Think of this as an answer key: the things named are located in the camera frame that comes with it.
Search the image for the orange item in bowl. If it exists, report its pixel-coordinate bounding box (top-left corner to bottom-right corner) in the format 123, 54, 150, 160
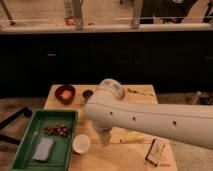
61, 90, 73, 100

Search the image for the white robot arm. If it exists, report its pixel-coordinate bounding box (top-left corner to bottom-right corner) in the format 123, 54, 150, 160
84, 79, 213, 150

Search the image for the blue sponge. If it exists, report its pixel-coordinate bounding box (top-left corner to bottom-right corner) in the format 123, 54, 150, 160
33, 137, 54, 161

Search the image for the green plastic tray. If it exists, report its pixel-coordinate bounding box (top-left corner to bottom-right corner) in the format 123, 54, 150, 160
10, 110, 78, 171

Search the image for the dark red bowl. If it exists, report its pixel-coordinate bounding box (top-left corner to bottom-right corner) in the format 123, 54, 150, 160
55, 85, 76, 104

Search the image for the black stand leg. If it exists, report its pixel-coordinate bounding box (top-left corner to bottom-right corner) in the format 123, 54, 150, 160
0, 107, 32, 145

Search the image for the white cup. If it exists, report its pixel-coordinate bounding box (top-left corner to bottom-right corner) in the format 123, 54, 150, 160
72, 134, 91, 154

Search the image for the bunch of dark grapes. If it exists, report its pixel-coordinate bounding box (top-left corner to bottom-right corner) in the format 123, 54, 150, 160
44, 125, 69, 137

